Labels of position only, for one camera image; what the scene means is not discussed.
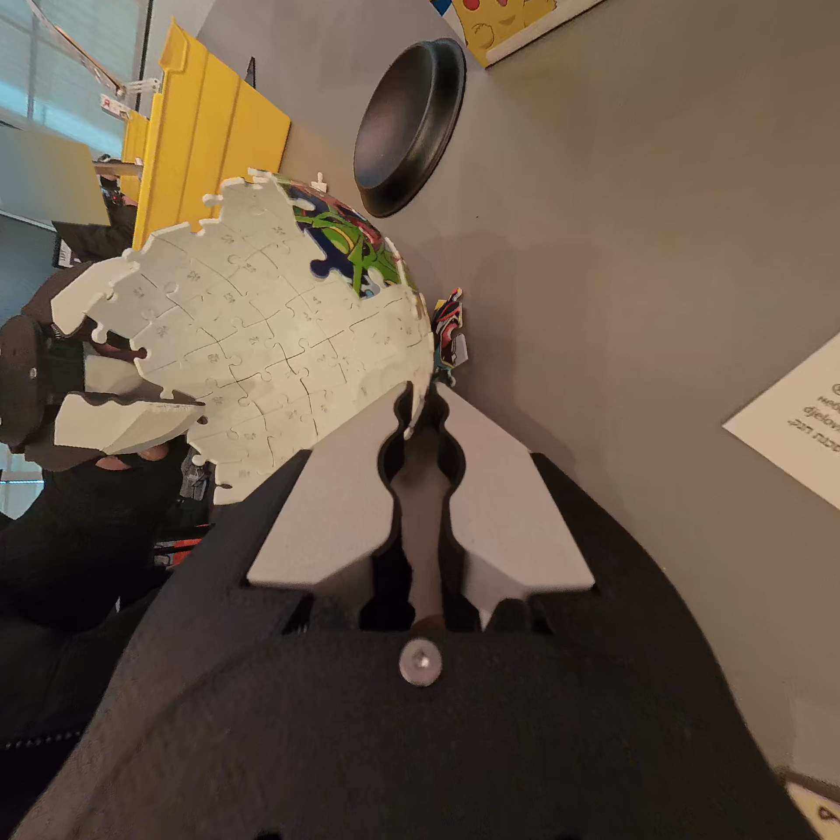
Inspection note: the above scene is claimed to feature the pale printed card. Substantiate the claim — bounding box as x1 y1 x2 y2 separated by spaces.
784 768 840 840

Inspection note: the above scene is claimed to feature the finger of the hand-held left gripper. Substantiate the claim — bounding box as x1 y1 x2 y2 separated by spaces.
84 354 164 400
52 390 207 455

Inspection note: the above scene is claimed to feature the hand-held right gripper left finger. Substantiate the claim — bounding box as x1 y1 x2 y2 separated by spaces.
248 381 416 624

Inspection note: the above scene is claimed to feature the white instruction leaflet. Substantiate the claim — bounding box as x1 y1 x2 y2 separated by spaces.
722 331 840 513

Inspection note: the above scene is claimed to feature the partly built puzzle ball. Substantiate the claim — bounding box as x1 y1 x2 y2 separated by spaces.
51 169 435 505

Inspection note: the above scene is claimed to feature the black round ball stand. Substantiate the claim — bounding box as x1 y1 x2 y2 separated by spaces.
353 38 468 219

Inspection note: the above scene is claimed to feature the blue puzzle box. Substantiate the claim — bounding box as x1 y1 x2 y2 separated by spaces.
430 0 605 68

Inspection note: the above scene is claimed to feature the red fabric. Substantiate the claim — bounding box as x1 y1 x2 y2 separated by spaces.
152 521 212 572

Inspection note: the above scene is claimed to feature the person's left hand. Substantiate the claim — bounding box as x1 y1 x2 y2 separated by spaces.
95 445 173 471

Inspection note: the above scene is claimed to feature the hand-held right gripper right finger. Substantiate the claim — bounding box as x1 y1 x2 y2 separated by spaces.
432 384 597 629

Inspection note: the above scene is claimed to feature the person's left forearm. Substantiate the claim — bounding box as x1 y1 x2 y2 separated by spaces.
0 469 191 634

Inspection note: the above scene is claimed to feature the yellow plastic bin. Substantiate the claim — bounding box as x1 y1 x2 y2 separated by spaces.
121 16 291 253

